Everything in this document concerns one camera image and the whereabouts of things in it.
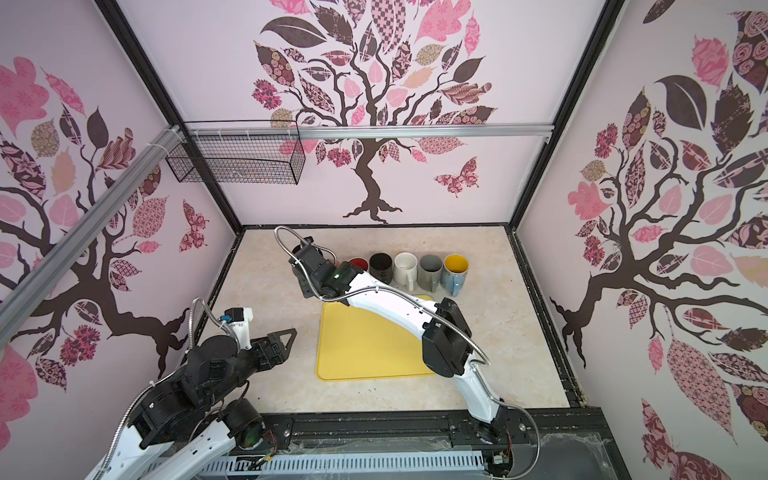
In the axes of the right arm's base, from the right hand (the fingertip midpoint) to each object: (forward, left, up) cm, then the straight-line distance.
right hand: (310, 271), depth 82 cm
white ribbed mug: (+13, -28, -17) cm, 35 cm away
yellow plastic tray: (-15, -12, -15) cm, 24 cm away
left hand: (-20, +3, 0) cm, 20 cm away
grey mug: (+7, -35, -11) cm, 38 cm away
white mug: (+16, -11, -17) cm, 26 cm away
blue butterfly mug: (+6, -43, -10) cm, 45 cm away
